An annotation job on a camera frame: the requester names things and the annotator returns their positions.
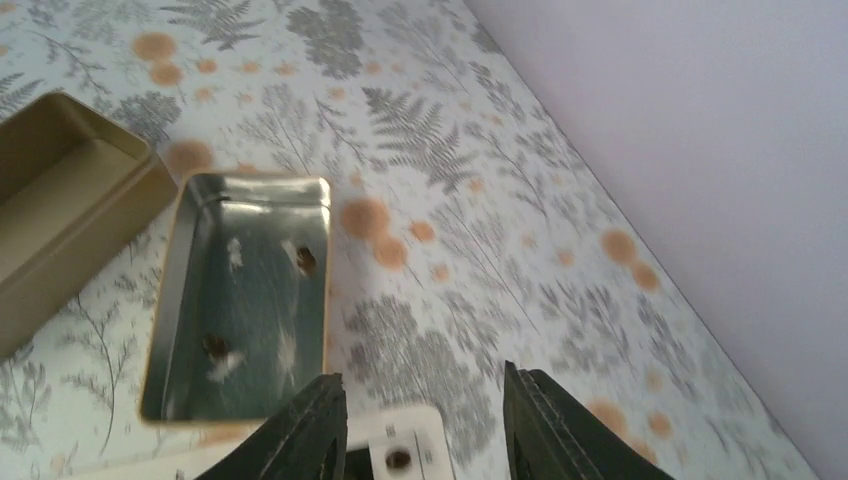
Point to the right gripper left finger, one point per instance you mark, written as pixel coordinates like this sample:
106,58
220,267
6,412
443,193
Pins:
306,439

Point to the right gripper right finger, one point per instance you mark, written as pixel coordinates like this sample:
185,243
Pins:
551,435

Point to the gold tin with dark pieces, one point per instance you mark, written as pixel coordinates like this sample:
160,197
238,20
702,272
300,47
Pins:
240,320

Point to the wooden chessboard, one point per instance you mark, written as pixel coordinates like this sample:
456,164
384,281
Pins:
402,443

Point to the floral patterned table mat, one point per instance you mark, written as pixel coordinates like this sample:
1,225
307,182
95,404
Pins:
467,229

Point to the empty gold tin lid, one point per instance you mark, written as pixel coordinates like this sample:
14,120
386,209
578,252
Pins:
76,188

